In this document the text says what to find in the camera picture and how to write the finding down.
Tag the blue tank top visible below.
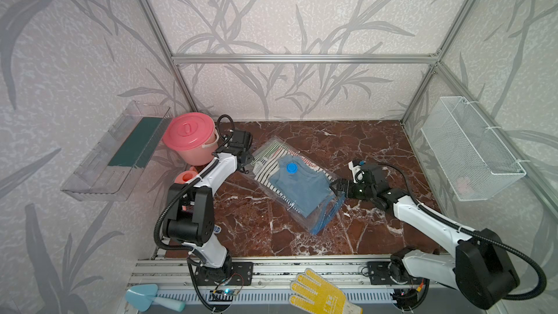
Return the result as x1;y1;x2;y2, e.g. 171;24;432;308
270;156;332;218

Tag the clear plastic vacuum bag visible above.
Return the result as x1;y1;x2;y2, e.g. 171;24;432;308
248;138;346;235

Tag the black white striped garment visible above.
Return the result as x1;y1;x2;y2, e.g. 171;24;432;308
252;146;302;214

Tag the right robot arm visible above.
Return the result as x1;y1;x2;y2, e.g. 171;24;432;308
330;161;547;310

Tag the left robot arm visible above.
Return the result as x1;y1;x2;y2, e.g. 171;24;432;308
153;129;253;279

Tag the blue vacuum valve cap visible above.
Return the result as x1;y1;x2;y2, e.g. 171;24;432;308
286;162;299;174

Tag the pink bucket with lid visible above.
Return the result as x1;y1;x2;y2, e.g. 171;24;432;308
163;113;218;167

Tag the pink watering can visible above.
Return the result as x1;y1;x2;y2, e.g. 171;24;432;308
174;167;198;185

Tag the yellow dotted work glove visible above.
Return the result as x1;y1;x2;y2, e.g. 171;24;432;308
289;268;363;314

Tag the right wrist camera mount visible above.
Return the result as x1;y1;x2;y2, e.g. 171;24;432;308
348;160;365;183

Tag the white wire mesh basket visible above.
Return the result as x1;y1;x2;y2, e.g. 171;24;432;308
421;96;527;201

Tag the aluminium mounting rail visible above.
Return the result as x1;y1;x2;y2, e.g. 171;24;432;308
126;256;489;304

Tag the clear acrylic wall shelf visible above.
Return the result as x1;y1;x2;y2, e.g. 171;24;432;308
60;101;172;202

